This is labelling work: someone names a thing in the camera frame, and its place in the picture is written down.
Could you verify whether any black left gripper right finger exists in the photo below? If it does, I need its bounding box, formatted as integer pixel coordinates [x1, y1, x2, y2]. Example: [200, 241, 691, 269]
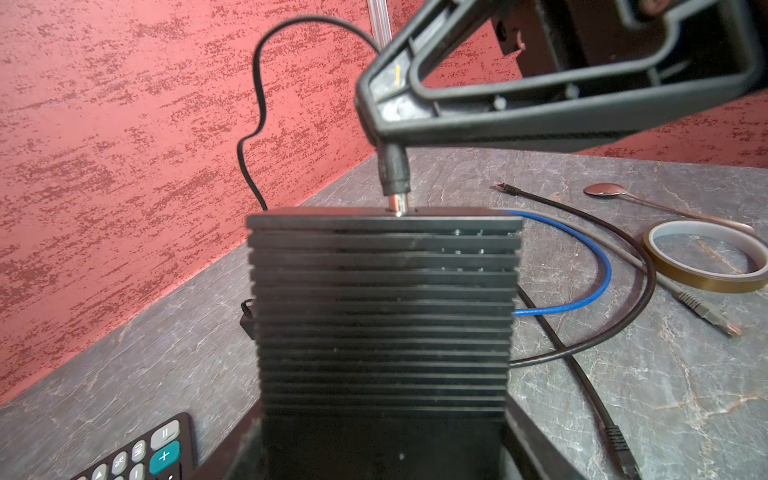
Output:
[505, 398, 585, 480]

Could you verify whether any black smartphone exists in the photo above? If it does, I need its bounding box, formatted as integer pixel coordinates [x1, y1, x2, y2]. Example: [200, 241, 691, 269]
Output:
[246, 207, 522, 418]

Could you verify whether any blue ethernet cable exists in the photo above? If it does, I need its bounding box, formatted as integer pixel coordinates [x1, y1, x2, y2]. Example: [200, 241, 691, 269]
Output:
[503, 209, 613, 318]

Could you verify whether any brown tape roll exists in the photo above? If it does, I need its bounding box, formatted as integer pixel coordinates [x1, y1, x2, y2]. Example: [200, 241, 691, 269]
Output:
[643, 220, 767, 294]

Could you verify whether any black desk calculator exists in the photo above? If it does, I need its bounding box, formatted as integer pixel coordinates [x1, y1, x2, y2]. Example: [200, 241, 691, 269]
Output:
[72, 412, 197, 480]

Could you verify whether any black power adapter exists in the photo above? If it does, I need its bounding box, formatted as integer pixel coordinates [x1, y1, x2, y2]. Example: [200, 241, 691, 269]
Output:
[239, 299, 256, 340]

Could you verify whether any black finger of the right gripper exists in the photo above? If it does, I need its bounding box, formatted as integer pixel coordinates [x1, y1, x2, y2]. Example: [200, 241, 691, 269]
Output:
[355, 1, 767, 152]

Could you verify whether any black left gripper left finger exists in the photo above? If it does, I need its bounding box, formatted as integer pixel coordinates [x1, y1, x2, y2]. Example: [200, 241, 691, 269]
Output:
[191, 401, 264, 480]

